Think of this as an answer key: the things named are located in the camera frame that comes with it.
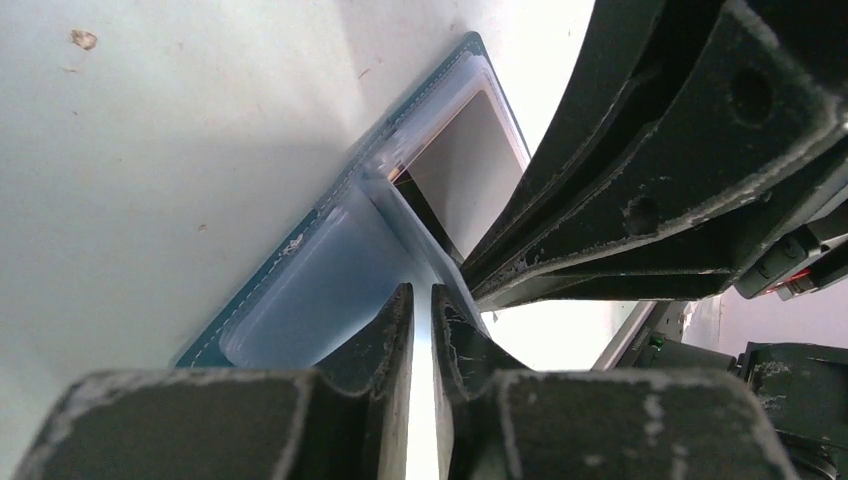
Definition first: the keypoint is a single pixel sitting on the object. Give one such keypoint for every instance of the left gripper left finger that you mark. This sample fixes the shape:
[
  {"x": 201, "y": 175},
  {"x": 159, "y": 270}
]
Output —
[{"x": 344, "y": 418}]

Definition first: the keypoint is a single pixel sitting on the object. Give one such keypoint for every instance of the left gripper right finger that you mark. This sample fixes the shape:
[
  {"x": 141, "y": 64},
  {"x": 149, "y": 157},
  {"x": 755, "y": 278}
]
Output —
[{"x": 498, "y": 419}]

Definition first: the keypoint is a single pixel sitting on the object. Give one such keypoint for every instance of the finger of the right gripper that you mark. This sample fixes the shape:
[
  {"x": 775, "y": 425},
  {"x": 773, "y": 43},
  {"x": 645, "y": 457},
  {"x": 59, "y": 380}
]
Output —
[{"x": 635, "y": 57}]

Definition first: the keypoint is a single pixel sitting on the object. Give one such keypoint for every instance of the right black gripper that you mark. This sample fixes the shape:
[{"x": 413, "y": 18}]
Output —
[{"x": 742, "y": 183}]

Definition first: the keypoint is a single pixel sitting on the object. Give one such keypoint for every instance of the blue card holder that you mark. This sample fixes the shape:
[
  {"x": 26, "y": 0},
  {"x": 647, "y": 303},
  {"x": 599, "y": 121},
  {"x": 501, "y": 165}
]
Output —
[{"x": 361, "y": 239}]

